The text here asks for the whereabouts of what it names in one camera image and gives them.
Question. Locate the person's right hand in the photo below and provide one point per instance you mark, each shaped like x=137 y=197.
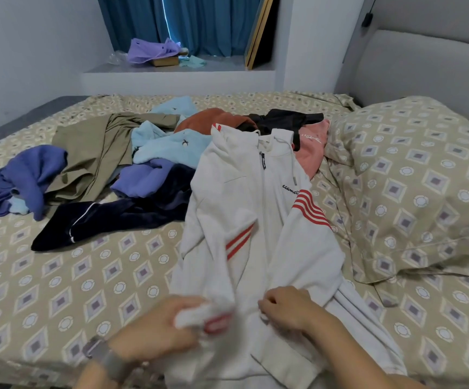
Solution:
x=291 y=309

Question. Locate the person's left hand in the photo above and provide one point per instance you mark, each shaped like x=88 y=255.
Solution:
x=153 y=329

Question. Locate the white red-striped zip jacket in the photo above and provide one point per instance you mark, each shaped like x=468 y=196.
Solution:
x=250 y=222

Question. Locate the bed with patterned beige sheet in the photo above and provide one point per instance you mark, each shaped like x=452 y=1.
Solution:
x=48 y=295

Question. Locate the navy velvet garment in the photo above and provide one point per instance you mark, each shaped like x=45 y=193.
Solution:
x=113 y=218

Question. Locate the pink shirt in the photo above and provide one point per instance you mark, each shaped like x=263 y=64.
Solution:
x=314 y=150

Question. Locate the light blue fleece pajama pants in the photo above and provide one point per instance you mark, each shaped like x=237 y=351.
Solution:
x=18 y=206

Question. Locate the light blue fleece garment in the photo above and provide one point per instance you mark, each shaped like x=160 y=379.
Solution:
x=173 y=146

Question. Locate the olive green trousers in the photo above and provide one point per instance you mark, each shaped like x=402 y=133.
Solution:
x=92 y=154

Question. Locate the black garment yellow print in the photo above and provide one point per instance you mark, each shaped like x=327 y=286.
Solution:
x=287 y=121

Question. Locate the rust brown garment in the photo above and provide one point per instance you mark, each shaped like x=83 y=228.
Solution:
x=206 y=119

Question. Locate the person's right forearm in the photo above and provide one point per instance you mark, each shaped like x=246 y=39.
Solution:
x=356 y=360

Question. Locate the grey band wristwatch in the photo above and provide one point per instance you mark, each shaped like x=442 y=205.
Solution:
x=109 y=358

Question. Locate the patterned beige pillow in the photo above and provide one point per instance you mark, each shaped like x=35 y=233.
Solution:
x=413 y=182

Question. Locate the teal small item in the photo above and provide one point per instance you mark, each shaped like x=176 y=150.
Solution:
x=191 y=62

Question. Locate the small wooden box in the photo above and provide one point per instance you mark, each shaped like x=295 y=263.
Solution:
x=165 y=62

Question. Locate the clear plastic bag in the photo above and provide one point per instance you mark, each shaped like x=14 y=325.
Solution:
x=117 y=58

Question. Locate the purple cloth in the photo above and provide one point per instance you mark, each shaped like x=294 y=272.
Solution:
x=152 y=51

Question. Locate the leaning wooden picture frames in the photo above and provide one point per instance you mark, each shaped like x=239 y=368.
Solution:
x=260 y=32

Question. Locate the grey upholstered headboard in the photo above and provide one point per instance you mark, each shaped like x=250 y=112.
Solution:
x=437 y=68

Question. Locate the blue curtain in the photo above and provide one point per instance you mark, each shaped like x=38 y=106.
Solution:
x=210 y=24

